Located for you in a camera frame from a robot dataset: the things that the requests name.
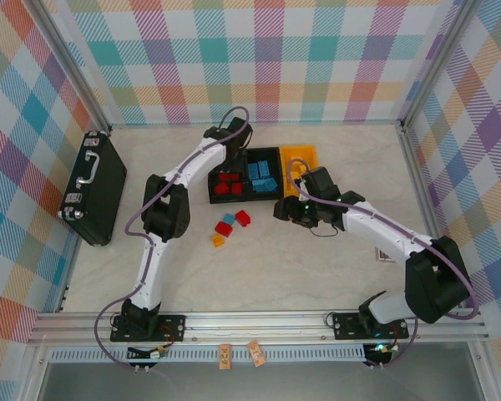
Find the red lego brick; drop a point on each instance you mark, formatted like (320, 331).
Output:
(243, 218)
(224, 177)
(220, 189)
(224, 229)
(236, 188)

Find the long blue lego brick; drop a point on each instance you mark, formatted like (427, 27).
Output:
(258, 184)
(271, 183)
(264, 166)

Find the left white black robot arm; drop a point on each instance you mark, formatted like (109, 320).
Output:
(167, 209)

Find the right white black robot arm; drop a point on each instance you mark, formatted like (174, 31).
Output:
(434, 284)

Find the yellow plastic bin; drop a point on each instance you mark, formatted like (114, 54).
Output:
(305, 151)

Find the playing card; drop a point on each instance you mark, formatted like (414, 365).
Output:
(385, 255)

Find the orange paper tag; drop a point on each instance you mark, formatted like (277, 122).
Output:
(224, 356)
(255, 354)

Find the grey metal panel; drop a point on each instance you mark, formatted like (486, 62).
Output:
(254, 384)

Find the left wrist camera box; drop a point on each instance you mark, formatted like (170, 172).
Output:
(240, 128)

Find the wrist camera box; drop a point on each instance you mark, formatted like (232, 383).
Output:
(319, 181)
(240, 128)

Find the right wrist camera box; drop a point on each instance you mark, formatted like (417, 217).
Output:
(319, 181)

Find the aluminium side rail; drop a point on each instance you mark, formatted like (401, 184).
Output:
(417, 175)
(69, 275)

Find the long aluminium frame rail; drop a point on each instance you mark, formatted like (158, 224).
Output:
(254, 323)

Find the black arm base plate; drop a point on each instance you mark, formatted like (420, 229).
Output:
(171, 328)
(346, 326)

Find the aluminium frame post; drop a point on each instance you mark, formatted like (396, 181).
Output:
(71, 71)
(438, 67)

